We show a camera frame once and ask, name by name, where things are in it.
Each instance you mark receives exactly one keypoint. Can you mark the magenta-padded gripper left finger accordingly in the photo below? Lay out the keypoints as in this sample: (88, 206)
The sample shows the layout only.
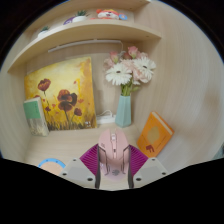
(78, 171)

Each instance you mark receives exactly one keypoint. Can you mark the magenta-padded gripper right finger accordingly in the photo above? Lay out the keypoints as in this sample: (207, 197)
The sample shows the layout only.
(150, 170)

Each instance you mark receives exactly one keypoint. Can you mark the pink computer mouse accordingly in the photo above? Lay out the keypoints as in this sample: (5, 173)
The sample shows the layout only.
(114, 153)

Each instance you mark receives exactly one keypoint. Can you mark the round blue-rimmed cartoon mouse pad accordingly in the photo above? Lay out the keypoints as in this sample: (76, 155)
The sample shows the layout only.
(51, 165)

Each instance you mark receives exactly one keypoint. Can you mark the orange book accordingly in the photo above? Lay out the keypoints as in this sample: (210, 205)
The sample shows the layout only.
(154, 135)

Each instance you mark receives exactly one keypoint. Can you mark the white power strip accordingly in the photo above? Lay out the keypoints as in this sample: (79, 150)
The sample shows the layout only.
(106, 118)

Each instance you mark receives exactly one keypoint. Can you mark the pale teal faceted vase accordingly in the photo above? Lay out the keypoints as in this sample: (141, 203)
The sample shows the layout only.
(123, 113)

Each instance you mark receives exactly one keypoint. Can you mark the green and beige book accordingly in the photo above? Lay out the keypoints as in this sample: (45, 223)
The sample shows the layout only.
(35, 116)

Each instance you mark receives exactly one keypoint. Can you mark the yellow poppy flower painting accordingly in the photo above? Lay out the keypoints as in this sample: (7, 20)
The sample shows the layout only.
(63, 96)

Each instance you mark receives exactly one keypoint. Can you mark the pink and white flower bouquet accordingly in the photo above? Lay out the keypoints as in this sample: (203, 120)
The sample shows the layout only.
(128, 71)

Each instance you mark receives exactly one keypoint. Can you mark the white light bar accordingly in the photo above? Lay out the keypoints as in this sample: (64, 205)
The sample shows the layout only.
(83, 44)

